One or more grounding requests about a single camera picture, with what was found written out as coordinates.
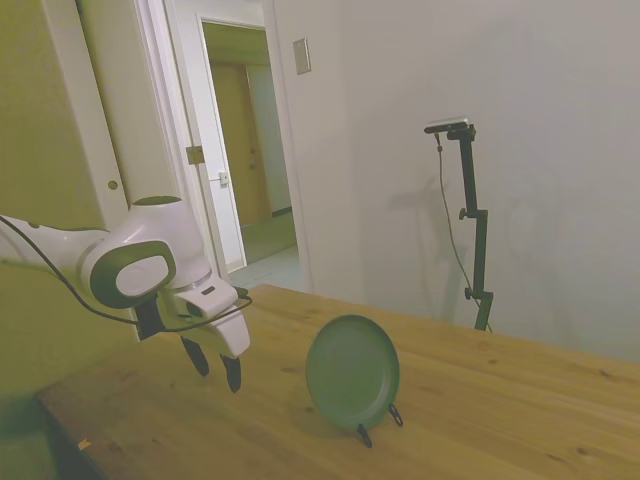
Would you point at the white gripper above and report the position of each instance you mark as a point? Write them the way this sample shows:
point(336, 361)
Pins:
point(232, 335)

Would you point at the green round plate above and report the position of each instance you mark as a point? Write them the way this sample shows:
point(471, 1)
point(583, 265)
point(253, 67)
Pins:
point(350, 370)

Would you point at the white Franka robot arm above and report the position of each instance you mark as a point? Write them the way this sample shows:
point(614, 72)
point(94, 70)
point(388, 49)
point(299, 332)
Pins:
point(150, 225)

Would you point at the white door latch plate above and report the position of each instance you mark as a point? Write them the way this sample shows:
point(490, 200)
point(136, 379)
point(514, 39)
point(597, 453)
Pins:
point(223, 178)

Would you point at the small orange scrap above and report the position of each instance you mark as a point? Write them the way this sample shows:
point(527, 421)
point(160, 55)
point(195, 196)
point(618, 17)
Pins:
point(84, 443)

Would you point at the brass round doorknob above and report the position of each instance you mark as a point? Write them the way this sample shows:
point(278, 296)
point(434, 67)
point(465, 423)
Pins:
point(113, 185)

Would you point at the brass door hinge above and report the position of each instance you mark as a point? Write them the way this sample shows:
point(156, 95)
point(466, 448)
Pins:
point(194, 154)

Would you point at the brown wooden hallway door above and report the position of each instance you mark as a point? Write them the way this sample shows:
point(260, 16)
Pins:
point(235, 145)

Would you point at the white open door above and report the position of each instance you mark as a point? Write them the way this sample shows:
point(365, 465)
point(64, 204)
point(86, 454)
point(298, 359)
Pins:
point(200, 100)

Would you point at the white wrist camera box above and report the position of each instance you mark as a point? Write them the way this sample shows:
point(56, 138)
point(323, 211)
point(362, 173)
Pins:
point(207, 300)

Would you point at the black bracket on wrist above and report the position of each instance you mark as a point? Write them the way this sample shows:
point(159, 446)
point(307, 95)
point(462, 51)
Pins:
point(148, 318)

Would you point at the black jointed camera stand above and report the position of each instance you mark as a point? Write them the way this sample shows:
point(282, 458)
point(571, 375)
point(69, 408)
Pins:
point(481, 250)

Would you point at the grey wall switch plate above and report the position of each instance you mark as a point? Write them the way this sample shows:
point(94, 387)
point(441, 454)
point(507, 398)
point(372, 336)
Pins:
point(301, 56)

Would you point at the grey camera on stand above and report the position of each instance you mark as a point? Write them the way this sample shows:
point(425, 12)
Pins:
point(447, 125)

